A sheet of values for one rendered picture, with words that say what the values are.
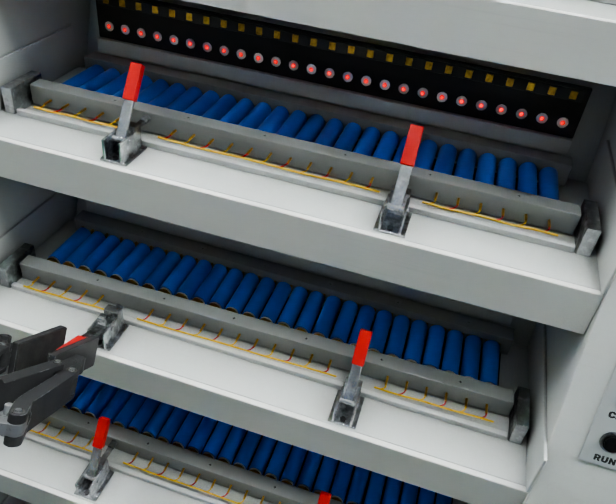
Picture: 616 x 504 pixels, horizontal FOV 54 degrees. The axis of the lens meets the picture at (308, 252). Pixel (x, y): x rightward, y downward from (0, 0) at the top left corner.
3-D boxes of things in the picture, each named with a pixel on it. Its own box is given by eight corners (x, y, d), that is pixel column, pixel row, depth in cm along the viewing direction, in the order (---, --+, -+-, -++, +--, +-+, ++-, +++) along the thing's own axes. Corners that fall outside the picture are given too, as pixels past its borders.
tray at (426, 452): (513, 518, 58) (547, 461, 52) (-28, 340, 69) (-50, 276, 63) (519, 368, 74) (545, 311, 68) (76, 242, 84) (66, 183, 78)
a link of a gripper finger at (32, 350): (14, 376, 53) (6, 373, 53) (62, 355, 60) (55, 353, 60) (20, 344, 53) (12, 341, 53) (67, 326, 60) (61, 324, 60)
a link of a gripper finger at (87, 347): (47, 353, 52) (55, 355, 52) (92, 334, 59) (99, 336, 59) (42, 385, 53) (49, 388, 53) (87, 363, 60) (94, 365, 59)
